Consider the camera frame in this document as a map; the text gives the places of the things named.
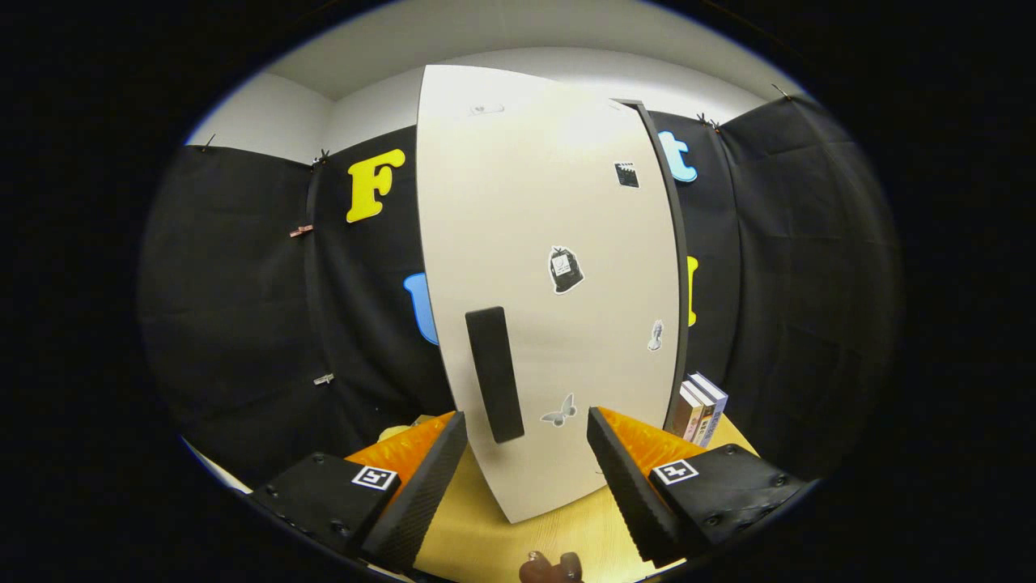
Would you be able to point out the white blue spine book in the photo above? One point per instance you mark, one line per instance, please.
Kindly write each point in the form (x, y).
(716, 401)

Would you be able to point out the white cover book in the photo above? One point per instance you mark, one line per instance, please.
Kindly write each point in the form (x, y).
(702, 413)

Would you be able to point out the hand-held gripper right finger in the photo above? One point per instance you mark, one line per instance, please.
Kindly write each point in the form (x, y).
(627, 490)

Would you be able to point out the beige shoe cabinet door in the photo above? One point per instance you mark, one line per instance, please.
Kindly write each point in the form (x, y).
(518, 202)

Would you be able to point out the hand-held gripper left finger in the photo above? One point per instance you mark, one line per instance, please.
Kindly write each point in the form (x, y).
(425, 498)

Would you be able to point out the silver cloth clip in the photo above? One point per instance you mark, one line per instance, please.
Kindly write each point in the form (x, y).
(324, 379)

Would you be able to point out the dark brown glossy object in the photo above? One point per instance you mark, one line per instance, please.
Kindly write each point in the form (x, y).
(550, 571)

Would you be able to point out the red cloth clip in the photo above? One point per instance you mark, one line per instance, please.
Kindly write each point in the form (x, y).
(301, 231)

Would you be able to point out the black backdrop cloth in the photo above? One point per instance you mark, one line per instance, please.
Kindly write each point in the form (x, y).
(243, 308)

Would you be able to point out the yellow plush toy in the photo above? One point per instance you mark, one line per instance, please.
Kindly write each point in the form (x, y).
(395, 432)

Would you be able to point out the brown cover book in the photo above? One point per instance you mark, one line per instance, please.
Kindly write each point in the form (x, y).
(684, 413)

